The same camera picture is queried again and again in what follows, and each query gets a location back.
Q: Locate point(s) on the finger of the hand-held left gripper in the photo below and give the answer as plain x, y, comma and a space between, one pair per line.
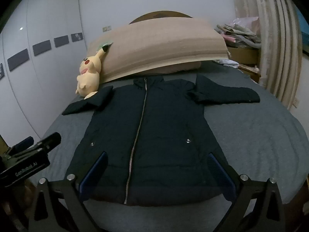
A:
25, 142
51, 139

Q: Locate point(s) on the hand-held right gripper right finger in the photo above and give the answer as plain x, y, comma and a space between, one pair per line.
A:
221, 176

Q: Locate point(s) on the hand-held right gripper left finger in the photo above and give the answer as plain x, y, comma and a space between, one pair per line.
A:
94, 172

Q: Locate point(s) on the dark navy hooded jacket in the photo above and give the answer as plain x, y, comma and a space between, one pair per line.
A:
164, 137

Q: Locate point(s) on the pile of clothes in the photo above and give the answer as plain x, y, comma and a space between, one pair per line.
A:
241, 32

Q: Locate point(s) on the grey bed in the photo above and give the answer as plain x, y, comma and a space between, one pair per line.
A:
253, 137

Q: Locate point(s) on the yellow plush toy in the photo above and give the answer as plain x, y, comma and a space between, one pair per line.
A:
90, 77

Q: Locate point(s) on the floral dark wardrobe panel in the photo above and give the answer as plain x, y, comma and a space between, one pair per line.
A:
1, 71
77, 37

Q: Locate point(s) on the plain dark wardrobe panel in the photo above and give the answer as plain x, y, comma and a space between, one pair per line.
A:
41, 47
61, 41
18, 59

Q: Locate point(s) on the small green cloth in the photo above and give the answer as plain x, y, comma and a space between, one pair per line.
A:
105, 44

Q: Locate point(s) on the white cloth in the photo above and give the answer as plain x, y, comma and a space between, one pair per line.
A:
228, 63

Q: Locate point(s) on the white wardrobe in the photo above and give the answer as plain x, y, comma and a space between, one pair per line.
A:
48, 17

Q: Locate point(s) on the wooden bedside cabinet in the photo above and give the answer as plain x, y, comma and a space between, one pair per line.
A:
243, 55

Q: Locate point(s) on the beige curtain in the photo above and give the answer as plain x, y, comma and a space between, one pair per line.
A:
272, 41

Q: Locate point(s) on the wooden headboard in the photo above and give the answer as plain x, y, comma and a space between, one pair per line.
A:
159, 14

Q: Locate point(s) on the wall socket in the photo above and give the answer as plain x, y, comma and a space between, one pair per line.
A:
296, 102
107, 28

